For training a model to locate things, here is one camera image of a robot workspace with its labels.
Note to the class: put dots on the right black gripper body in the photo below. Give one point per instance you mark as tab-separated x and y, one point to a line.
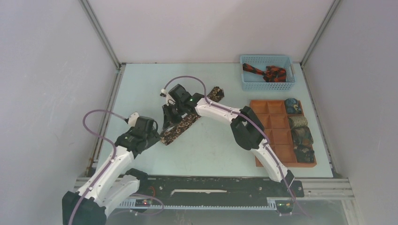
174	112

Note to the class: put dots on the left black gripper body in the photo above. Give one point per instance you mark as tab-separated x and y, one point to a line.
151	138

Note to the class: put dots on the brown floral tie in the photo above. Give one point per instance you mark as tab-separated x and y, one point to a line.
171	134

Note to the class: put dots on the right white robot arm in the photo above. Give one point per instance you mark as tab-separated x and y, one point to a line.
249	134

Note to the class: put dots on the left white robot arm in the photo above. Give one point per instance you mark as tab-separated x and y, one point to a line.
94	201

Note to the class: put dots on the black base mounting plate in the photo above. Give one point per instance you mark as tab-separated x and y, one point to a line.
217	191

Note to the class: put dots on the blue plastic basket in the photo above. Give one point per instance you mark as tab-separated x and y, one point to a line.
254	82

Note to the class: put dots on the red black patterned tie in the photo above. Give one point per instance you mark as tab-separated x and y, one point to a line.
272	74

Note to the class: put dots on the wooden compartment tray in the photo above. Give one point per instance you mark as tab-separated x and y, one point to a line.
274	118

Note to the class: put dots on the blue rolled tie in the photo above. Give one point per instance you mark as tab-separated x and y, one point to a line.
292	106

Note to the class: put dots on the olive rolled tie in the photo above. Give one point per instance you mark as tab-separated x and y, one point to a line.
299	121

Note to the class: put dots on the green camo rolled tie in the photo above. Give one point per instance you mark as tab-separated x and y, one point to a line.
302	136

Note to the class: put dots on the dark camo rolled tie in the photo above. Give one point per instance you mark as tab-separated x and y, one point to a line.
304	154

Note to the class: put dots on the aluminium frame rail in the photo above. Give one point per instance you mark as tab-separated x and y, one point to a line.
322	189

